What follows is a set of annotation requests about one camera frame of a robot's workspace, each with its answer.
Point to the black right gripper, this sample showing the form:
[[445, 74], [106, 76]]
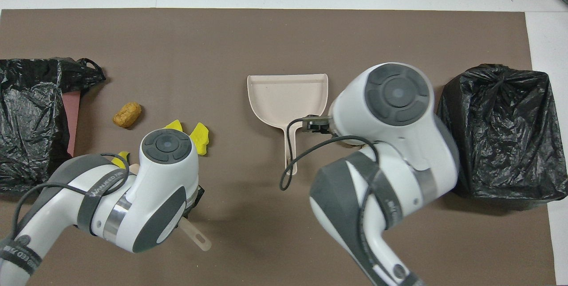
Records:
[[317, 124]]

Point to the pink box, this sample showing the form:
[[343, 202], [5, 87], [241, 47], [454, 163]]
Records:
[[73, 113]]

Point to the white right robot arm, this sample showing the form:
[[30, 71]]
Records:
[[399, 144]]

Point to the beige hand brush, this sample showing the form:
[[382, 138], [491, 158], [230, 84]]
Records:
[[197, 236]]

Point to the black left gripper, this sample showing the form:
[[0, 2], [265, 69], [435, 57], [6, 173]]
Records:
[[195, 199]]

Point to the orange-brown sponge lump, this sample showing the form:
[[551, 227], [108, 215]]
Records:
[[127, 115]]

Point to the black bag bin with pink box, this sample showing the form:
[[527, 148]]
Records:
[[31, 113]]

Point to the beige plastic dustpan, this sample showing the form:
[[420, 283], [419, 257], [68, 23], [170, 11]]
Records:
[[284, 97]]

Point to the brown table mat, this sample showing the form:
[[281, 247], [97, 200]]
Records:
[[222, 37]]

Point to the black bag lined trash bin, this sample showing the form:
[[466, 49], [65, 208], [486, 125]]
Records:
[[501, 135]]

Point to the yellow sponge piece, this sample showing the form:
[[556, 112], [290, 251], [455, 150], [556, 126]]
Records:
[[200, 139], [120, 158], [174, 124]]

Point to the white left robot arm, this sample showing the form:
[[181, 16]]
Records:
[[155, 179]]

